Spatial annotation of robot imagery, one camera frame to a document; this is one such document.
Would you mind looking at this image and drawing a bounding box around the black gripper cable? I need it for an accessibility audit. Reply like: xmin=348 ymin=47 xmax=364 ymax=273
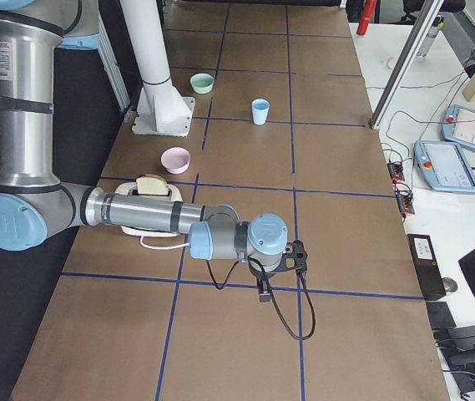
xmin=204 ymin=257 xmax=316 ymax=340

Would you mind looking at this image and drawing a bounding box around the bread slice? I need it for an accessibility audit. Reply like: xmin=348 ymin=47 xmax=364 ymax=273
xmin=136 ymin=175 xmax=169 ymax=196

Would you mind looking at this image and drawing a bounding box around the far teach pendant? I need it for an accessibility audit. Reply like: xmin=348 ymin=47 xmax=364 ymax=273
xmin=442 ymin=104 xmax=475 ymax=151

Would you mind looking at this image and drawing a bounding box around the green bowl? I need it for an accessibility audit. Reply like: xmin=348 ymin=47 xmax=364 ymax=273
xmin=189 ymin=73 xmax=215 ymax=94

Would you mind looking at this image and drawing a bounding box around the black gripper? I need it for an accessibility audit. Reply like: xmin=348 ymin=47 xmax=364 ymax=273
xmin=248 ymin=261 xmax=283 ymax=302

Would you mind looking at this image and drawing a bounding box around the pink bowl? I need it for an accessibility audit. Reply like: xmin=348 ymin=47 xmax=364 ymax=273
xmin=160 ymin=147 xmax=191 ymax=175

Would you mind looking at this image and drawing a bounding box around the white toaster cord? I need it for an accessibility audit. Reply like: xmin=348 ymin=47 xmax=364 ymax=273
xmin=139 ymin=235 xmax=191 ymax=251

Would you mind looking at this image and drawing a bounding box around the near teach pendant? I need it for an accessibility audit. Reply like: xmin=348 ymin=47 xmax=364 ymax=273
xmin=413 ymin=140 xmax=475 ymax=194

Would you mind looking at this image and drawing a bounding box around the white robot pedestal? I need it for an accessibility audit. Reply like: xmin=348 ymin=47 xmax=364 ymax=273
xmin=120 ymin=0 xmax=195 ymax=137

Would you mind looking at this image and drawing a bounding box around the grey spray bottle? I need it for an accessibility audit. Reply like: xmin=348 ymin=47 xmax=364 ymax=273
xmin=417 ymin=15 xmax=445 ymax=58

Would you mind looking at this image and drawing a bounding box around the teach pendant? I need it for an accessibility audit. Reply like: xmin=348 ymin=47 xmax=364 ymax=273
xmin=413 ymin=140 xmax=475 ymax=194
xmin=442 ymin=104 xmax=475 ymax=151

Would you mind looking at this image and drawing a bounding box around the aluminium frame post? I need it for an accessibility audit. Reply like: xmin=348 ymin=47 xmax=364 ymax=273
xmin=369 ymin=0 xmax=443 ymax=130

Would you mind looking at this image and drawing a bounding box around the cream toaster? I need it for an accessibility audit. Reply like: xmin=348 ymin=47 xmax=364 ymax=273
xmin=115 ymin=181 xmax=183 ymax=238

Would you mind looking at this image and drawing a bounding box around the black box with label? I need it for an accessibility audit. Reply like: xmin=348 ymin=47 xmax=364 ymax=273
xmin=407 ymin=234 xmax=446 ymax=301

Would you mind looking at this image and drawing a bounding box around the orange black connector block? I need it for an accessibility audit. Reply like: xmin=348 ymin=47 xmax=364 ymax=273
xmin=387 ymin=161 xmax=405 ymax=183

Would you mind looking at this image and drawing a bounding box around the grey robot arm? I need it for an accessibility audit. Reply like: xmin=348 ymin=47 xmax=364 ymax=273
xmin=0 ymin=1 xmax=288 ymax=302

